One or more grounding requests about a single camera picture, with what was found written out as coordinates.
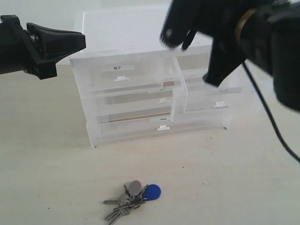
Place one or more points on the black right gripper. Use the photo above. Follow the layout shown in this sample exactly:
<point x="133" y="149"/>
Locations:
<point x="218" y="19"/>

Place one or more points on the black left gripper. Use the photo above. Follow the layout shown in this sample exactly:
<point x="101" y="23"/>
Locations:
<point x="19" y="49"/>

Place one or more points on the key bunch with blue fob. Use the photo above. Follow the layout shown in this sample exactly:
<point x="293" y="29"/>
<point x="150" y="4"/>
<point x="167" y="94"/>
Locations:
<point x="134" y="197"/>

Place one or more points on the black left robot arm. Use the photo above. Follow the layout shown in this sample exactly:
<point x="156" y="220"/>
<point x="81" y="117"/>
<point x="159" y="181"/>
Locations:
<point x="35" y="50"/>

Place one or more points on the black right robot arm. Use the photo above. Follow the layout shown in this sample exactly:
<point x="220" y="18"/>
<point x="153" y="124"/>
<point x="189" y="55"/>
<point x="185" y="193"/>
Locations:
<point x="266" y="32"/>

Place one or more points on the clear plastic storage box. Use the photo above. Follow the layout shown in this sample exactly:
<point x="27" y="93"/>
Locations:
<point x="113" y="108"/>
<point x="103" y="133"/>

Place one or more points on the white translucent drawer cabinet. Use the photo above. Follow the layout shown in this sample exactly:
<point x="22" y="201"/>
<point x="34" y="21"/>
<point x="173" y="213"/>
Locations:
<point x="130" y="34"/>

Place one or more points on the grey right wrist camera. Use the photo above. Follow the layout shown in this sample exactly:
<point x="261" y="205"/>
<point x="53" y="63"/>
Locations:
<point x="179" y="25"/>

